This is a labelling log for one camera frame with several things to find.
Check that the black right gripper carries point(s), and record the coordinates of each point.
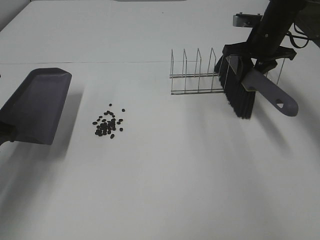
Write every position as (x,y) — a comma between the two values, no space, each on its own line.
(265,54)

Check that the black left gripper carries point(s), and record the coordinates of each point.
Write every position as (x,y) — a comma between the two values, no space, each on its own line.
(7,132)

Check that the grey brush black bristles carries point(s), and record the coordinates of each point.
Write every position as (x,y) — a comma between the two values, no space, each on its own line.
(241,81)

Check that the grey plastic dustpan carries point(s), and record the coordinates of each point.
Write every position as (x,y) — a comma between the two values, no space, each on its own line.
(36,106)

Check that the pile of coffee beans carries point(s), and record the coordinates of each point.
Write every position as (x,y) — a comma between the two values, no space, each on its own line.
(109,122)

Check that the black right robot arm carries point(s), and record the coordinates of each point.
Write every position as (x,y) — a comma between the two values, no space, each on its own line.
(267,33)

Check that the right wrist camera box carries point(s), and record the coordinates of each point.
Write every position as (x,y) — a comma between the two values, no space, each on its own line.
(243,20)

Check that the chrome wire dish rack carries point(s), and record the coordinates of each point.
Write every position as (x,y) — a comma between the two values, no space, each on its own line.
(187,81)

